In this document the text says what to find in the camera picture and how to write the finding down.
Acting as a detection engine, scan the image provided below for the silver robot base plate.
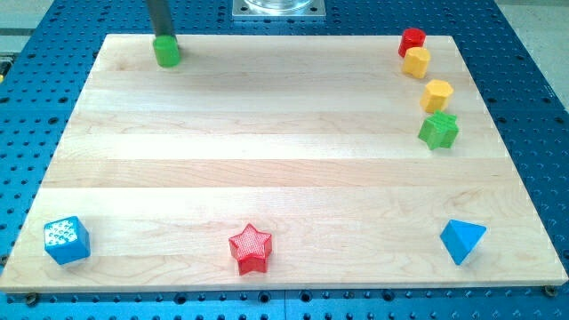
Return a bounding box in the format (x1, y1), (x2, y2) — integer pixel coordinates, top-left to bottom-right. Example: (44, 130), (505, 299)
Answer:
(232, 0), (326, 19)

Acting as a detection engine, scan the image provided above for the green cylinder block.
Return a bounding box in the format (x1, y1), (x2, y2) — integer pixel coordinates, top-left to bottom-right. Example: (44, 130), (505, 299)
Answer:
(153, 35), (180, 68)

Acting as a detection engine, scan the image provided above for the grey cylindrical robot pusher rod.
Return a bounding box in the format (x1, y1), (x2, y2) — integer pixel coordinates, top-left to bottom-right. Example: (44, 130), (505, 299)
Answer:
(146, 0), (176, 38)

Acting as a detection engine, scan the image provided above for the blue perforated metal table plate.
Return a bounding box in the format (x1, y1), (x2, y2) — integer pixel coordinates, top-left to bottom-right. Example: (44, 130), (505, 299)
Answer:
(1, 1), (568, 319)

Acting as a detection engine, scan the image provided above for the green star block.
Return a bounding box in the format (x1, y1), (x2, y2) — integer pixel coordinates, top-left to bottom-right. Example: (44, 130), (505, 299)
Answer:
(418, 110), (460, 150)

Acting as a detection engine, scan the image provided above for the blue cube block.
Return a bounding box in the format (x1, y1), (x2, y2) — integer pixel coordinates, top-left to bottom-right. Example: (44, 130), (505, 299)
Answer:
(44, 216), (91, 265)

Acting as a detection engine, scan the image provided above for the light wooden board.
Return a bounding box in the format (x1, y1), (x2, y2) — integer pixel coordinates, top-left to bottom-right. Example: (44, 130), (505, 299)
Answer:
(1, 34), (567, 292)

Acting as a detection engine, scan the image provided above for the yellow pentagon block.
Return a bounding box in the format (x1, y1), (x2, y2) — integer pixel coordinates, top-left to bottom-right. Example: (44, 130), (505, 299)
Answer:
(402, 47), (431, 79)

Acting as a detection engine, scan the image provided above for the red cylinder block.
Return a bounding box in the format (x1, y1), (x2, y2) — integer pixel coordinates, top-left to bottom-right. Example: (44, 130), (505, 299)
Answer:
(397, 28), (426, 58)

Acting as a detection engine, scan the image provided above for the yellow hexagon block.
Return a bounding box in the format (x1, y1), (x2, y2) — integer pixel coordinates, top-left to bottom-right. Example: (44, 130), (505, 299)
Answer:
(420, 79), (454, 113)

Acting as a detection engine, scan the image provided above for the blue triangle block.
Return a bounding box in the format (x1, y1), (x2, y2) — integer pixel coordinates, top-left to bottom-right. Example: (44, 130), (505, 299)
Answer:
(439, 220), (487, 265)

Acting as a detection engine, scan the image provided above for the red star block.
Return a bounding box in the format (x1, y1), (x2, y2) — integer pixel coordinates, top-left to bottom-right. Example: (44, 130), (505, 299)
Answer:
(228, 223), (272, 276)

